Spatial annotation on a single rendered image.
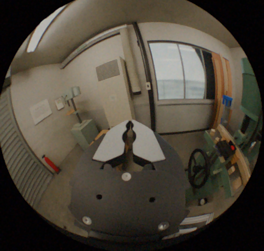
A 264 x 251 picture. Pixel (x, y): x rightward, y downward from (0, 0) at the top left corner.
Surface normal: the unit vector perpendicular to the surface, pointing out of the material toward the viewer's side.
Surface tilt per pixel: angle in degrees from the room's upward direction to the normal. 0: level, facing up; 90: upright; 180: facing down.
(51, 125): 90
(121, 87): 90
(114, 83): 90
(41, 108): 90
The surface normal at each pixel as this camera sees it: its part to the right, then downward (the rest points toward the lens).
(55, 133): 0.96, -0.06
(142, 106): -0.21, 0.48
